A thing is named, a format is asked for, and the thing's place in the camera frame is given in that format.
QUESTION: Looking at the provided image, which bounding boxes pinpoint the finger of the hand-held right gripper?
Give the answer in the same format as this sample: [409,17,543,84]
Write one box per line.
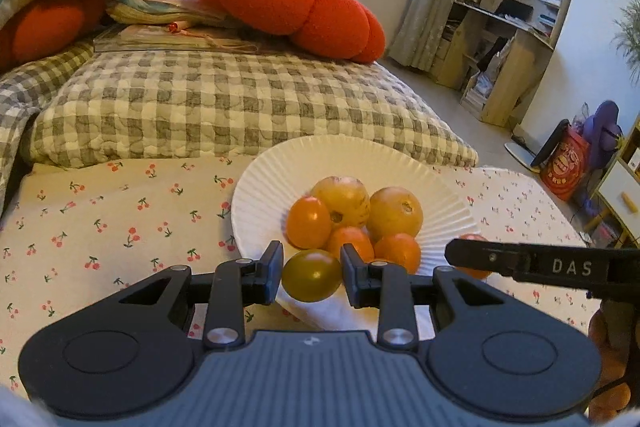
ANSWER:
[445,239,531,280]

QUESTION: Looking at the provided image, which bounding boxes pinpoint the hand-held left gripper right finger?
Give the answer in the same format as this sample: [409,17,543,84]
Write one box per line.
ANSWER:
[340,244,506,350]

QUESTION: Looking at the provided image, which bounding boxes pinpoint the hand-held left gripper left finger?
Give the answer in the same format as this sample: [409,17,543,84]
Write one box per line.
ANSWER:
[117,241,285,350]

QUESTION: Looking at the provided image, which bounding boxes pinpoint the orange tomato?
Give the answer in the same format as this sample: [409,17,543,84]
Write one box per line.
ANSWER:
[286,196,333,250]
[373,233,422,274]
[327,226,375,264]
[452,233,495,281]

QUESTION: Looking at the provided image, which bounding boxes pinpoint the olive green tomato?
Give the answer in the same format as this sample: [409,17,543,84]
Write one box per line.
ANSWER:
[282,249,344,303]

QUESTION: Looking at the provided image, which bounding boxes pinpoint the pale yellow striped fruit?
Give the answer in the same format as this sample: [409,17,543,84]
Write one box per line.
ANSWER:
[311,176,371,229]

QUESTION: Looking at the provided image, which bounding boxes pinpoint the large yellow round fruit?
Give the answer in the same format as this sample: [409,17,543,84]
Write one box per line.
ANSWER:
[366,187,424,242]

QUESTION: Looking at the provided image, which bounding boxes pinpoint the white ribbed plate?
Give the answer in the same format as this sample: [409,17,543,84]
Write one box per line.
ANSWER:
[231,135,479,342]

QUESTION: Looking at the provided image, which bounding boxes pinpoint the person's right hand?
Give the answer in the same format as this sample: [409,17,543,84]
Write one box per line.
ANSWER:
[589,301,640,423]

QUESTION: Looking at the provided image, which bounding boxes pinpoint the white cabinet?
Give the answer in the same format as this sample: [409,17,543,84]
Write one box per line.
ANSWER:
[595,122,640,248]

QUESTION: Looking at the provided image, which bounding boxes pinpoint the red printed bag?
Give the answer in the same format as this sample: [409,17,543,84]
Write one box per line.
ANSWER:
[539,124,591,202]

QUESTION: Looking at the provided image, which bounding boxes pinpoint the black stand with white base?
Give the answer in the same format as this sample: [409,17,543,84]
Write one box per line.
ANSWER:
[504,119,571,171]

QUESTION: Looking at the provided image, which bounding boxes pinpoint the purple object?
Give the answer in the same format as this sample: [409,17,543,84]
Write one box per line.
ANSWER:
[580,101,626,172]

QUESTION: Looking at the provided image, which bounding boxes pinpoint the grey checked quilted cover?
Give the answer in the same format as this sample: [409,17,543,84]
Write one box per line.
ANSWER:
[0,41,97,212]
[27,49,478,168]

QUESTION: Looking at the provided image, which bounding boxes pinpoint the wooden shelf desk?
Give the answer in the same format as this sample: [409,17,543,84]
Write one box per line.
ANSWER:
[430,0,576,128]

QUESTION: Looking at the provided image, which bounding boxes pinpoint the cherry print cloth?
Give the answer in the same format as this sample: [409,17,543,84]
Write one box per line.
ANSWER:
[0,154,603,403]

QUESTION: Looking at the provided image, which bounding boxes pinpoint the green plant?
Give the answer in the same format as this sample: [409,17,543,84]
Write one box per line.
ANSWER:
[612,0,640,82]

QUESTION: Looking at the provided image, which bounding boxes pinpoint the stack of magazines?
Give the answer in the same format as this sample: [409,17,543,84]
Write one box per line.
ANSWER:
[92,23,281,55]

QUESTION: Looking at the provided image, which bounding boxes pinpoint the orange red round cushion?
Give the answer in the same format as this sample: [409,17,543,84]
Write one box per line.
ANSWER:
[0,0,108,70]

